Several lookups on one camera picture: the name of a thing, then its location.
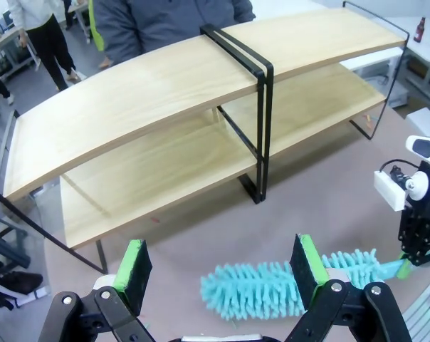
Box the teal chenille duster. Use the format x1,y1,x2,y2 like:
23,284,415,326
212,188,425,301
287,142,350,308
199,249,407,322

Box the wooden shelf rack black frame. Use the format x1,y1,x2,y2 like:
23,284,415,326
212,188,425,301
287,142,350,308
0,33,275,276
199,0,411,204

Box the black shoes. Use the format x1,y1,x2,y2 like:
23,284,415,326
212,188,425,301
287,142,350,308
0,269,45,311

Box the person in yellow jacket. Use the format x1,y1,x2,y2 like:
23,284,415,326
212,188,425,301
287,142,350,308
87,0,106,53

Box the wooden desk grey legs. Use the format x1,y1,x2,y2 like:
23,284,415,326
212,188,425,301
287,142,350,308
0,21,42,74

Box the brown glass bottle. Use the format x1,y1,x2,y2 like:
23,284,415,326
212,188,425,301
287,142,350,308
413,16,426,43

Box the white box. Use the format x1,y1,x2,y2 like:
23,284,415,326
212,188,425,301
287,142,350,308
405,108,430,138

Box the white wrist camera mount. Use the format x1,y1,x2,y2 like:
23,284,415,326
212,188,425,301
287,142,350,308
372,169,430,212

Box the grey metal frame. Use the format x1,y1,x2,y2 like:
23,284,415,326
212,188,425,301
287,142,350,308
402,276,430,342

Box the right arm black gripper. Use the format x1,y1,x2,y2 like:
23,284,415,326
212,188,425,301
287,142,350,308
395,159,430,281

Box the person white shirt black trousers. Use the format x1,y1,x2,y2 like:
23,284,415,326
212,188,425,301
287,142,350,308
7,0,83,92

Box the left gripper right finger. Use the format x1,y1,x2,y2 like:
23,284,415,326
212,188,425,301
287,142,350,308
288,233,414,342

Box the person in grey jacket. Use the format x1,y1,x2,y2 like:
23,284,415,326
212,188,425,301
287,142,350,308
93,0,258,68

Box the black metal stand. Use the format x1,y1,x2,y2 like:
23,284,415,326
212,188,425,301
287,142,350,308
0,212,33,274

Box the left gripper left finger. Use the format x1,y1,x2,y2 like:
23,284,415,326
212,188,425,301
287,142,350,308
36,238,154,342

